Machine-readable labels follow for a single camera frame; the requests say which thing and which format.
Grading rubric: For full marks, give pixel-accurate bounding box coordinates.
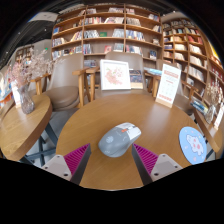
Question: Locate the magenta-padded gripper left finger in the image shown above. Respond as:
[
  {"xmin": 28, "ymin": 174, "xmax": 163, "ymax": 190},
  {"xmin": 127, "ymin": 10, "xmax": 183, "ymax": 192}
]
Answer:
[{"xmin": 41, "ymin": 143, "xmax": 92, "ymax": 186}]

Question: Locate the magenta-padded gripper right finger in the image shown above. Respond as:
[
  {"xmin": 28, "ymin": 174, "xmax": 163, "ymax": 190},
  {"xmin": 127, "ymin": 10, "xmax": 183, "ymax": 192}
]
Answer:
[{"xmin": 131, "ymin": 143, "xmax": 184, "ymax": 186}]

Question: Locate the grey computer mouse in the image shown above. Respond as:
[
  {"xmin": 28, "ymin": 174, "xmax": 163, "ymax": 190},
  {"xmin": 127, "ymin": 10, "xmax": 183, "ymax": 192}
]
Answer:
[{"xmin": 97, "ymin": 122, "xmax": 142, "ymax": 158}]

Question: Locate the light blue round mouse pad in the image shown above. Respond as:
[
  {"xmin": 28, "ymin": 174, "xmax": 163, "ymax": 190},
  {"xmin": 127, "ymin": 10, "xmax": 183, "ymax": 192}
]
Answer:
[{"xmin": 178, "ymin": 126, "xmax": 208, "ymax": 166}]

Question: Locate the round wooden side table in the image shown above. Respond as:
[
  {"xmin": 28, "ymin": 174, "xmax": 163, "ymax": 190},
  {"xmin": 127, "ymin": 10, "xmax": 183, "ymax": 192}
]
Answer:
[
  {"xmin": 194, "ymin": 109, "xmax": 224, "ymax": 154},
  {"xmin": 0, "ymin": 93, "xmax": 54, "ymax": 162}
]

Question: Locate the taupe armchair with wooden arms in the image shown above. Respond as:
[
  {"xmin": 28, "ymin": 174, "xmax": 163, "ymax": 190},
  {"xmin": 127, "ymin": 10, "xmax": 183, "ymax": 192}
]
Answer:
[
  {"xmin": 84, "ymin": 51, "xmax": 158, "ymax": 99},
  {"xmin": 31, "ymin": 53, "xmax": 91, "ymax": 113},
  {"xmin": 156, "ymin": 59, "xmax": 201, "ymax": 116}
]

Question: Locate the stack of books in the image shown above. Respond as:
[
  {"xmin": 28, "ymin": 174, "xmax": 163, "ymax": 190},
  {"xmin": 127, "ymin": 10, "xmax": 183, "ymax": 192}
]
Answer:
[{"xmin": 190, "ymin": 98, "xmax": 209, "ymax": 116}]

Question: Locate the glass vase with dried flowers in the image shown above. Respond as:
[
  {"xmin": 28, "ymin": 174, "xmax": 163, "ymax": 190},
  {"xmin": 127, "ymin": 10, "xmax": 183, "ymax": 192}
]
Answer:
[
  {"xmin": 8, "ymin": 48, "xmax": 58, "ymax": 115},
  {"xmin": 203, "ymin": 74, "xmax": 224, "ymax": 125}
]

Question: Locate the white and red sign card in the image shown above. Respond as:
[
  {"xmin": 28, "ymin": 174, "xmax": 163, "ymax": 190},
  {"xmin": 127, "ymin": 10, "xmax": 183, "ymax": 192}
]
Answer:
[{"xmin": 155, "ymin": 63, "xmax": 182, "ymax": 109}]

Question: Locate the dark cover book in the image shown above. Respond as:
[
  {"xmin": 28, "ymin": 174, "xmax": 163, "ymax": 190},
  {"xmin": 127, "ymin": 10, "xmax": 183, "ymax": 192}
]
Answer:
[{"xmin": 129, "ymin": 69, "xmax": 144, "ymax": 90}]

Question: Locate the small white sign card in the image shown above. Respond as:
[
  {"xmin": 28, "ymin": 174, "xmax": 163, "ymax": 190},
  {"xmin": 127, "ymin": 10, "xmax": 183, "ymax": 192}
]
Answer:
[
  {"xmin": 10, "ymin": 81, "xmax": 23, "ymax": 108},
  {"xmin": 213, "ymin": 103, "xmax": 224, "ymax": 131}
]

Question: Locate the light blue book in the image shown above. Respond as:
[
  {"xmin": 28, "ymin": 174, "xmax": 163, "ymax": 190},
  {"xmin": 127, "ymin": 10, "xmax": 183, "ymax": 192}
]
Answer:
[{"xmin": 143, "ymin": 66, "xmax": 163, "ymax": 76}]

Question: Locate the white framed floral picture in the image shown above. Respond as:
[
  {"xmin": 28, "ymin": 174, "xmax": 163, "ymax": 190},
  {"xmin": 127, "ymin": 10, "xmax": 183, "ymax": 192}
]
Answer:
[{"xmin": 99, "ymin": 59, "xmax": 132, "ymax": 91}]

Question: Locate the curved wooden bookshelf with books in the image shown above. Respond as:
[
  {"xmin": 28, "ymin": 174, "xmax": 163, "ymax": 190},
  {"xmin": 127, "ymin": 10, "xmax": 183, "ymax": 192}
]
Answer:
[{"xmin": 161, "ymin": 18, "xmax": 224, "ymax": 111}]

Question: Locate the distant wooden bookshelf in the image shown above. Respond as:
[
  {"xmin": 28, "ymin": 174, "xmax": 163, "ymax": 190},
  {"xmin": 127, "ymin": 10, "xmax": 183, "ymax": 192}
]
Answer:
[{"xmin": 14, "ymin": 44, "xmax": 34, "ymax": 64}]

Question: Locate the wide wooden bookshelf with books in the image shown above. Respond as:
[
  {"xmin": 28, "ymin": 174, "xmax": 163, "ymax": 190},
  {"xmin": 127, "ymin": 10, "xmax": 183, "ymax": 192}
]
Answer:
[{"xmin": 50, "ymin": 3, "xmax": 164, "ymax": 68}]

